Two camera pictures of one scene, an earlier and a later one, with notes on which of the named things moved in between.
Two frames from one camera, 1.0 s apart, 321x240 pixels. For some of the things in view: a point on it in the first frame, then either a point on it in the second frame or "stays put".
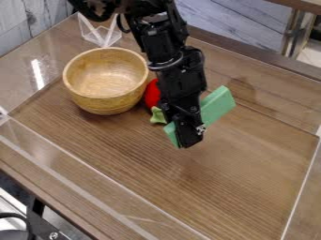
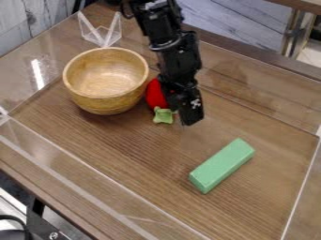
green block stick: x=214 y=106 to x=210 y=173
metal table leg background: x=297 y=34 stays put
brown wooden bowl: x=104 y=79 stays put
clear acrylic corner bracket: x=99 y=35 stays put
